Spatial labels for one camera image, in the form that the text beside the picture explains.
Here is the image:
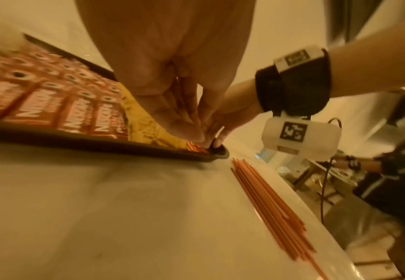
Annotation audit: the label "person's left hand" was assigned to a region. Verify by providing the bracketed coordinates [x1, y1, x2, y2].
[74, 0, 257, 145]

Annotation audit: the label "person's right hand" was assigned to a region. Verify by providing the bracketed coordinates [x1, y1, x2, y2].
[205, 79, 265, 150]

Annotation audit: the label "pile of orange stick sachets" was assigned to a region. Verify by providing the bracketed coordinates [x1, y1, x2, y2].
[185, 141, 211, 154]

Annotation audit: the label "neat columns of sugar packets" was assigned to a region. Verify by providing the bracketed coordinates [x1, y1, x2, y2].
[114, 82, 189, 150]

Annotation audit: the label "pile of orange stick packets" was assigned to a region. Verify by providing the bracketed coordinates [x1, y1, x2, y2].
[230, 157, 329, 280]

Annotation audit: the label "dark brown tray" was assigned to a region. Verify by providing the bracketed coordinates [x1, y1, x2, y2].
[0, 32, 231, 163]

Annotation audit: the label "red Nescafe sachets group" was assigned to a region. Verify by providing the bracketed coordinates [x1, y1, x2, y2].
[0, 41, 130, 142]

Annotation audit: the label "person's right forearm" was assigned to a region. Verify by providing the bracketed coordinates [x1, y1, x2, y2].
[326, 13, 405, 98]

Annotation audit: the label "black right wristband with markers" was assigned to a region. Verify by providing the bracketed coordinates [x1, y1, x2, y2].
[254, 45, 333, 118]

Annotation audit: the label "dark framed glass panel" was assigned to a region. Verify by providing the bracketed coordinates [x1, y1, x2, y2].
[326, 0, 385, 47]

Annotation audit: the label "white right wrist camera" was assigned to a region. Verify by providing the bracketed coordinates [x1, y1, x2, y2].
[260, 116, 343, 161]

